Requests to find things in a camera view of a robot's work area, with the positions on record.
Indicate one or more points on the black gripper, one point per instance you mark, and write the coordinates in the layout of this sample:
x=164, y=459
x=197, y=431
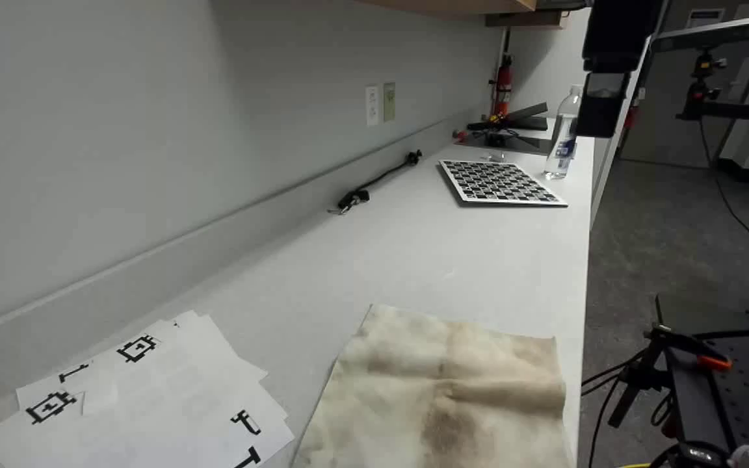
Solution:
x=616, y=34

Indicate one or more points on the white stained cloth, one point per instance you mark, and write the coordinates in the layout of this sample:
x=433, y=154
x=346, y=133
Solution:
x=442, y=390

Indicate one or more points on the clear plastic water bottle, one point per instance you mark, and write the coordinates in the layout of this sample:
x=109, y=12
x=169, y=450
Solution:
x=563, y=130

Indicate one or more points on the black tools pile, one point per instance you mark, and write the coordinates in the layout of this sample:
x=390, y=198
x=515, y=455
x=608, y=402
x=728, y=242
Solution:
x=513, y=122

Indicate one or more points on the red fire extinguisher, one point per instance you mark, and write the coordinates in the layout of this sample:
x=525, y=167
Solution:
x=502, y=86

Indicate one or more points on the black clamp with rod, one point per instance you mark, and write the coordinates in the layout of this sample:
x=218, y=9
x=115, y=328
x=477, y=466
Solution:
x=704, y=82

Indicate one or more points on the checkerboard calibration board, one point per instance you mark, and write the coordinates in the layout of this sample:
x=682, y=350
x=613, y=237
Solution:
x=495, y=184

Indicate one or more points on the black metal stand base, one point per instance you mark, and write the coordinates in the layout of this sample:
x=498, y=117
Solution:
x=688, y=390

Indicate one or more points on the printed marker paper sheets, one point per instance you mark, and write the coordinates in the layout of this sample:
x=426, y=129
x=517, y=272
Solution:
x=156, y=398

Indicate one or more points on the grey metal frame bar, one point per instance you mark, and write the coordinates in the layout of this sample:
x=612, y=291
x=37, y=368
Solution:
x=721, y=29

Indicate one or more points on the beige wall plate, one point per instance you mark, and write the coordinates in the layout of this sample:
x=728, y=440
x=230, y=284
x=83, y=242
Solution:
x=387, y=102

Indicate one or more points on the white wall outlet plate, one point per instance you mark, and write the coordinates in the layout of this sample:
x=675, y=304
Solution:
x=373, y=106

